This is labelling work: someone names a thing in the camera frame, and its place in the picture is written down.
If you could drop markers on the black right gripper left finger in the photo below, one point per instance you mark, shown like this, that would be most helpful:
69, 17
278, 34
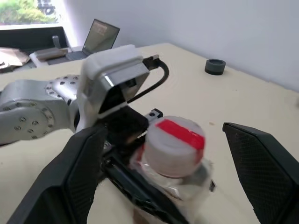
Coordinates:
63, 177

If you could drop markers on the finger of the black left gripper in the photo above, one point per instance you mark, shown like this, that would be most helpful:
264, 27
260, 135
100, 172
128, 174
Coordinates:
144, 198
212, 185

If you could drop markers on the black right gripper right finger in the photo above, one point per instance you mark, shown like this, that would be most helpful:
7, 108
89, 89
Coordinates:
268, 177

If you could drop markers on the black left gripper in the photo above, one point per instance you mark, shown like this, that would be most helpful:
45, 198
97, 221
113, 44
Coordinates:
126, 126

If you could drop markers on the clear plastic drink bottle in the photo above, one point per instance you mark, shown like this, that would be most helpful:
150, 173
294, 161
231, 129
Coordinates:
187, 200

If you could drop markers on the white bottle cap red tape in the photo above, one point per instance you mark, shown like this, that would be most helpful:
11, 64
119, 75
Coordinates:
175, 149

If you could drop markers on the dark open laptop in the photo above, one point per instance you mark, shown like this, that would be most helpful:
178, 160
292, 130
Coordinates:
100, 37

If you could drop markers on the white tray with brown pieces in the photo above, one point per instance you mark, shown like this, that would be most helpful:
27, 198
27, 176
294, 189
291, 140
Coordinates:
49, 54

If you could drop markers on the black round cap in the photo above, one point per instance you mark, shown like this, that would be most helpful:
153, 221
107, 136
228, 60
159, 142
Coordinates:
215, 67

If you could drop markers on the small grey upright stand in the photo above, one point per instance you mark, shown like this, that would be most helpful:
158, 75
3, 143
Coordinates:
56, 41

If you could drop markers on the brown cardboard sheet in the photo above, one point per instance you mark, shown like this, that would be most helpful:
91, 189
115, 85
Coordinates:
11, 58

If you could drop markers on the black bench panel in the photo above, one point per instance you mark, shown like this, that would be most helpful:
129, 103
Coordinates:
30, 37

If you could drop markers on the window with green view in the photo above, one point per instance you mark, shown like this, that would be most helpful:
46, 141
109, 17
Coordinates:
23, 10

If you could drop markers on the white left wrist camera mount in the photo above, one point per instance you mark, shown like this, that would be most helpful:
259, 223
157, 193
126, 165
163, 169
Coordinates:
109, 60

